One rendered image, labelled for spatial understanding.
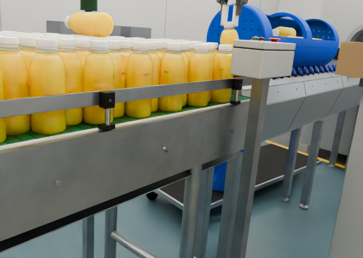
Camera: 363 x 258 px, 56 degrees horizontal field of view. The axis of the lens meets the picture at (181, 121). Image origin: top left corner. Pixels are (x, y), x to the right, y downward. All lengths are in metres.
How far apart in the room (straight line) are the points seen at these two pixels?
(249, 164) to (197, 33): 4.88
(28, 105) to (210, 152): 0.58
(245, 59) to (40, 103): 0.57
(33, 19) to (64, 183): 3.85
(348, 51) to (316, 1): 5.85
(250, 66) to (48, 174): 0.59
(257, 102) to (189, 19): 4.75
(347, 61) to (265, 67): 0.45
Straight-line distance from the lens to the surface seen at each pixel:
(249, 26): 1.41
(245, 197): 1.16
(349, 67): 1.36
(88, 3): 1.36
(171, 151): 0.90
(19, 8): 4.44
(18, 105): 0.65
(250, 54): 0.98
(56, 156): 0.69
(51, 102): 0.68
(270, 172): 2.64
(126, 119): 0.83
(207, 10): 6.03
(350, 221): 1.58
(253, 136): 1.09
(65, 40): 0.75
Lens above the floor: 1.11
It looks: 15 degrees down
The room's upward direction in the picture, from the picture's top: 4 degrees clockwise
